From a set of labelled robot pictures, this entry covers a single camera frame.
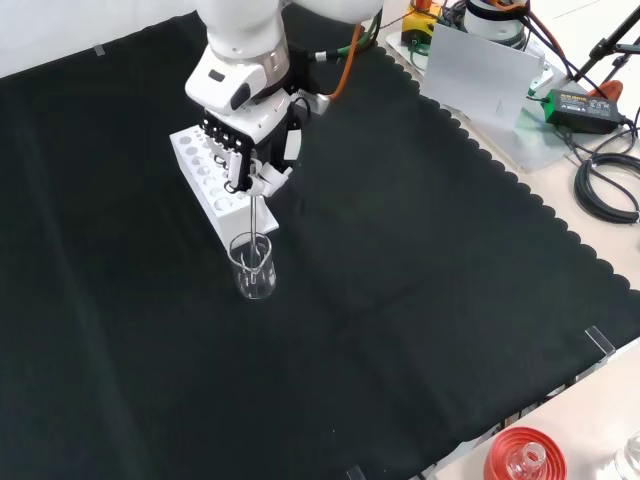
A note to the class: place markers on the clear glass rod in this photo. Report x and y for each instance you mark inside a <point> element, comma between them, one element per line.
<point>253,220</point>

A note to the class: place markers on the black power adapter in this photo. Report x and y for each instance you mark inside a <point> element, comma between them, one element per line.
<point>580,112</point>

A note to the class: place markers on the black bench cloth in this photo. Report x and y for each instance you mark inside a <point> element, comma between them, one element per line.
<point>400,250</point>

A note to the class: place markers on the clear glass flask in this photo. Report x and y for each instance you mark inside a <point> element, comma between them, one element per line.
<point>530,457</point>

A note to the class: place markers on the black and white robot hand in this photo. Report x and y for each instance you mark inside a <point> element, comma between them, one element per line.
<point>260,130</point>

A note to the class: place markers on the yellow stop button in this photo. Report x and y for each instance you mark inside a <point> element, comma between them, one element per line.
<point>417,25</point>

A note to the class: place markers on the white test tube rack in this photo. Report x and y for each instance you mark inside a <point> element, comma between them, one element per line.
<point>235,220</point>

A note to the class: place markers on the grey metal base plate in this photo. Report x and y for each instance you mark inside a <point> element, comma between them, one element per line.
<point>530,145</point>

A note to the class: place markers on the black tripod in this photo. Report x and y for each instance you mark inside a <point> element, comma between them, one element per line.
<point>607,42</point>

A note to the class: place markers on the red ribbed round stand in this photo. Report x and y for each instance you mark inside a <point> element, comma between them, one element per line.
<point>505,450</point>

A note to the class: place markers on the clear cloth clip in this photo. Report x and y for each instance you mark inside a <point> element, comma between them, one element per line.
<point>99,50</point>
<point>600,342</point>
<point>356,473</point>

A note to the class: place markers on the clear glass beaker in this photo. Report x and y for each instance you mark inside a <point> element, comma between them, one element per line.
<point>260,291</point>

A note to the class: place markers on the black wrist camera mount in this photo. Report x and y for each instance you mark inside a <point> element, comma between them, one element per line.
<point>300,70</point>

